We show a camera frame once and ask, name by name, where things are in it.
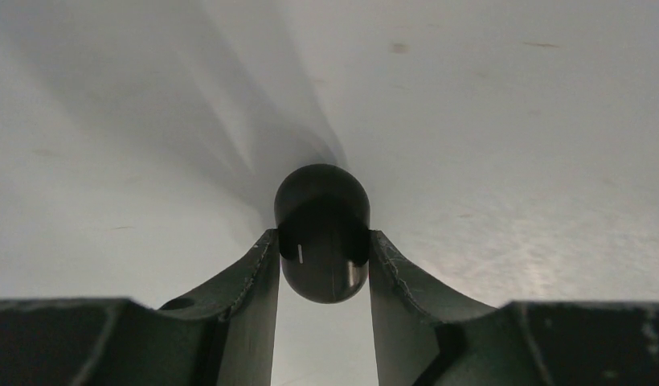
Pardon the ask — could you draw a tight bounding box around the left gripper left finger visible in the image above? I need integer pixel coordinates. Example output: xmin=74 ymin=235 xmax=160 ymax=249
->
xmin=0 ymin=230 xmax=280 ymax=385

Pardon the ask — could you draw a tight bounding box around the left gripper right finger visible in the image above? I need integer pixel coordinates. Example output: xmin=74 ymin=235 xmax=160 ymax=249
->
xmin=369 ymin=231 xmax=659 ymax=385

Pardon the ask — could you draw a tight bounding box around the black earbud charging case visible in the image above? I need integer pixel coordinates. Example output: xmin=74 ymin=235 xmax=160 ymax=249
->
xmin=274 ymin=163 xmax=370 ymax=304

